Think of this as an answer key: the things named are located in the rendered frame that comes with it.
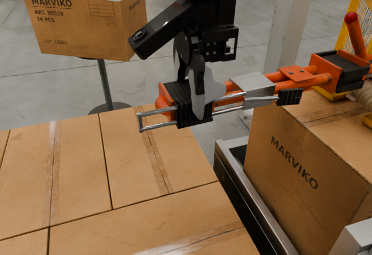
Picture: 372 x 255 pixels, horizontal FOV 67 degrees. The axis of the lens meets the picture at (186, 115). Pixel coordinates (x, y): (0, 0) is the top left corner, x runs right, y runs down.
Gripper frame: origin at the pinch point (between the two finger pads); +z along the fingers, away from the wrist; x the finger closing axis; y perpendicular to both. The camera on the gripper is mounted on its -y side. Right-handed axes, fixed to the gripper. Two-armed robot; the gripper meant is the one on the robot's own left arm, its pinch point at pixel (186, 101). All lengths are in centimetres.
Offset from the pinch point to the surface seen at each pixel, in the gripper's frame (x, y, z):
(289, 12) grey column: 94, 98, 20
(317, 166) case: -7.8, 29.9, 20.3
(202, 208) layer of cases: 12, 11, 54
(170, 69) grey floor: 219, 63, 110
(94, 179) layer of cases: 38, -23, 54
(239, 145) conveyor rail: 31, 35, 49
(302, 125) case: 0.0, 29.9, 13.8
